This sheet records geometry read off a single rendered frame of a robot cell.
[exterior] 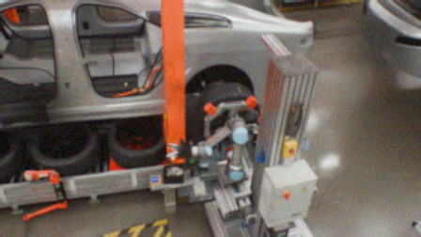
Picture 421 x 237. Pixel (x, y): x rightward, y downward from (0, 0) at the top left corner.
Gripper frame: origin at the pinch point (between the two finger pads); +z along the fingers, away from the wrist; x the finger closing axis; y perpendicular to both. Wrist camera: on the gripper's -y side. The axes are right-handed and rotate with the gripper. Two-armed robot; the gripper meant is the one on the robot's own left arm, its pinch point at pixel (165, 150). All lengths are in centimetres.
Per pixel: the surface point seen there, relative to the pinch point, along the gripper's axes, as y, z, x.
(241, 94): -4, -70, 82
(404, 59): 5, -285, 181
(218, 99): -1, -48, 78
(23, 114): 20, 139, 93
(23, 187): 81, 141, 56
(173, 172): 61, -4, 47
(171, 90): -25, -4, 52
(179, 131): 22, -11, 59
